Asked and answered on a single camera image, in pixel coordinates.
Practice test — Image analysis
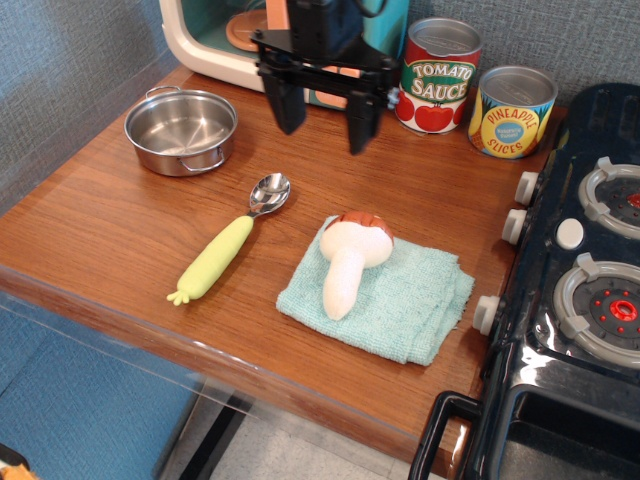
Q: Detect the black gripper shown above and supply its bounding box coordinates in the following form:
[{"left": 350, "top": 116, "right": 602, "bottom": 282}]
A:
[{"left": 251, "top": 1, "right": 400, "bottom": 155}]

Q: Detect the plush mushroom toy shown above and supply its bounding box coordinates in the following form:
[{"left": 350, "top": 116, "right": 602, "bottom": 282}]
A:
[{"left": 319, "top": 211, "right": 395, "bottom": 321}]

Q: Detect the light blue cloth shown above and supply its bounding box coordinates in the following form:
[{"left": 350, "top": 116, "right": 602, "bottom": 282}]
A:
[{"left": 276, "top": 216, "right": 474, "bottom": 366}]

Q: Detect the tomato sauce can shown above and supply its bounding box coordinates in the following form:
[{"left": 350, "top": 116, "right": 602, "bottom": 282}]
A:
[{"left": 395, "top": 17, "right": 483, "bottom": 134}]

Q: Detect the teal toy microwave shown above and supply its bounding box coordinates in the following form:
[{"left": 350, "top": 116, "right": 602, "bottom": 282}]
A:
[{"left": 160, "top": 1, "right": 409, "bottom": 91}]

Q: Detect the small steel pot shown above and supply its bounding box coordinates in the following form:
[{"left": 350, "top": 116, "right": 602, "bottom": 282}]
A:
[{"left": 124, "top": 86, "right": 239, "bottom": 177}]

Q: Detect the pineapple slices can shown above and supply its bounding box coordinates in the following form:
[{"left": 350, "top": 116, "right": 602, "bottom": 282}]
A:
[{"left": 468, "top": 65, "right": 558, "bottom": 159}]

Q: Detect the black toy stove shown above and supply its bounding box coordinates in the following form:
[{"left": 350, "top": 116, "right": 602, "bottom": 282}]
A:
[{"left": 410, "top": 83, "right": 639, "bottom": 479}]

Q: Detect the orange plush object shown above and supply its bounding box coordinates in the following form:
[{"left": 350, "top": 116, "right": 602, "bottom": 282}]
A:
[{"left": 0, "top": 444, "right": 39, "bottom": 480}]

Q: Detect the spoon with yellow handle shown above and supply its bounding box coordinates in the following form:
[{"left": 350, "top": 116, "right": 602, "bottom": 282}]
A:
[{"left": 166, "top": 173, "right": 291, "bottom": 306}]

